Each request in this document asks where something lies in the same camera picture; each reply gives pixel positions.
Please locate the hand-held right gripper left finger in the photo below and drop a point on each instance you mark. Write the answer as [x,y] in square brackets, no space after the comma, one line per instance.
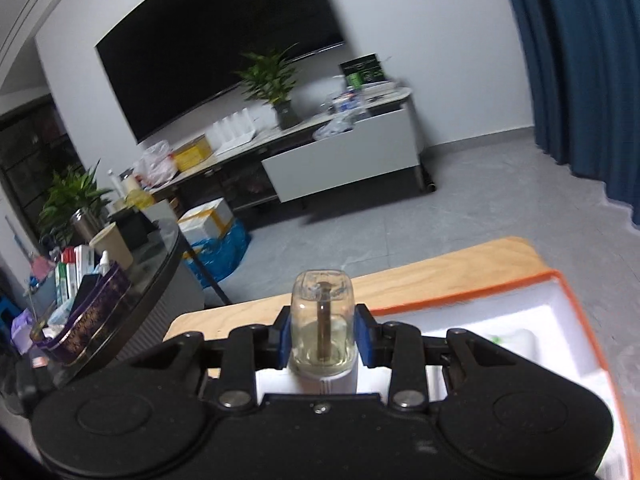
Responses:
[284,335]

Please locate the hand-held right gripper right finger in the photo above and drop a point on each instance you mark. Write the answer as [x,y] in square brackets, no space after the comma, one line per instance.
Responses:
[365,335]

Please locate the white plug-in vaporizer with bottle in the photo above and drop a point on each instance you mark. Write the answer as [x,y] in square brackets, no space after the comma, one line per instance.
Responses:
[322,320]

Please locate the white plug-in vaporizer green button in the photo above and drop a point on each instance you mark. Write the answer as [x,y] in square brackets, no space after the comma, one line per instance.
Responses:
[522,342]

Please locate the orange-edged white box lid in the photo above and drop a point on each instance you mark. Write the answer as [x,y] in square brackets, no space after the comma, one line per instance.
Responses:
[565,340]

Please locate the blue plastic bag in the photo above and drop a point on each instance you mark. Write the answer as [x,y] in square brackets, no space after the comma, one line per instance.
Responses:
[215,257]

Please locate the black glass coffee table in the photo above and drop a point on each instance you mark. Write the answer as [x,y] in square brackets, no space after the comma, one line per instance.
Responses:
[160,280]

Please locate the white cardboard box yellow tape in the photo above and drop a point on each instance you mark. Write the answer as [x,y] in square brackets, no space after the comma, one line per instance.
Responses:
[207,220]

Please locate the white TV stand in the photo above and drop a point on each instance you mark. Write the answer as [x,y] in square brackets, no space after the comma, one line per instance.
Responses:
[345,160]

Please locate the beige cup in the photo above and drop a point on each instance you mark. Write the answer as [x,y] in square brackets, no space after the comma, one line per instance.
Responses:
[112,249]

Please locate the small white dropper bottle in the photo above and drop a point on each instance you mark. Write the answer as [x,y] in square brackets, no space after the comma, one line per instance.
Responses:
[104,261]

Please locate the clear plastic bag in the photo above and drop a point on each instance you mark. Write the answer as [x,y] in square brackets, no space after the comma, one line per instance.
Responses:
[335,128]

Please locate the white router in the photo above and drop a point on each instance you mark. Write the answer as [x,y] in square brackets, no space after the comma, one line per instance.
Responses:
[235,127]

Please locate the white and red plastic bag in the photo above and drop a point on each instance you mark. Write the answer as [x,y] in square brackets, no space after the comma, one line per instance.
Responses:
[155,162]

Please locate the row of medicine boxes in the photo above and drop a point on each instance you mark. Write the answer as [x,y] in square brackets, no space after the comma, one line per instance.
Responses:
[75,270]

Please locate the steel cup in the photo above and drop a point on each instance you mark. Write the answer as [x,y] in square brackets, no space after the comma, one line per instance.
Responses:
[85,225]

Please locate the pile of small packets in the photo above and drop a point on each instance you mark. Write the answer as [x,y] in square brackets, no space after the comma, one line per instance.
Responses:
[347,101]

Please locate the green plant in glass vase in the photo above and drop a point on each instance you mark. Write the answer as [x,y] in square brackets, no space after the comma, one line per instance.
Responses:
[272,85]

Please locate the pink pouch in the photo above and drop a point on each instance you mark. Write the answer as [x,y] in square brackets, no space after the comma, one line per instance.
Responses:
[42,269]

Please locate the green potted plant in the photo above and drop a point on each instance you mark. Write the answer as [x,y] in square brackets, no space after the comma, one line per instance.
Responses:
[70,200]

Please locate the black and green box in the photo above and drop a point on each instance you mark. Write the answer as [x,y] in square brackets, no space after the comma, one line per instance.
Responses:
[365,72]

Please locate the black television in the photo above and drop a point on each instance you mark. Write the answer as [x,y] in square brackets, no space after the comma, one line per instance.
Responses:
[210,45]

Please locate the dark wooden cabinet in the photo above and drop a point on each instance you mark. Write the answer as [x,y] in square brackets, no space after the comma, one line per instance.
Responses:
[30,150]

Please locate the blue curtain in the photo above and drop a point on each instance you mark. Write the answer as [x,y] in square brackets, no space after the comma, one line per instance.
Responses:
[575,60]

